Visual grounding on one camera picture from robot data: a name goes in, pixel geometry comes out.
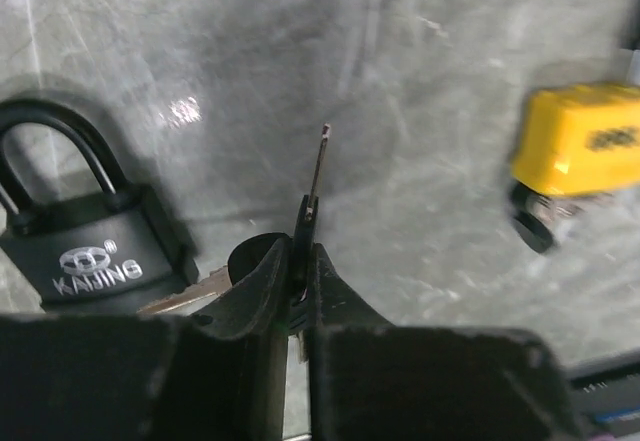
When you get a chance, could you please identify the black headed keys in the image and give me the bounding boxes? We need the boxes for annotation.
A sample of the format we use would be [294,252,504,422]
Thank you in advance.
[138,123,331,363]

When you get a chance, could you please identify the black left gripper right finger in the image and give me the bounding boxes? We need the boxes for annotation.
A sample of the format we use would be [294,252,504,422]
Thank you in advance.
[306,246,584,440]

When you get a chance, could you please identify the black padlock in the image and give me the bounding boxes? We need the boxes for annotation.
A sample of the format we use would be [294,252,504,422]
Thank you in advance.
[1,99,198,314]

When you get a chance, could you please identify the yellow padlock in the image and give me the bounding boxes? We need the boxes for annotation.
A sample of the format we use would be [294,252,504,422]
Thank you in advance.
[509,82,639,254]

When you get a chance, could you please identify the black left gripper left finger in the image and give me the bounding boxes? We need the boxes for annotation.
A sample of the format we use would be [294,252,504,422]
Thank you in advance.
[1,236,291,440]

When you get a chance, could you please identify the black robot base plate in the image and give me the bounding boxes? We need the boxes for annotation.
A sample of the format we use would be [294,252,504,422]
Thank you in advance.
[567,351,639,440]

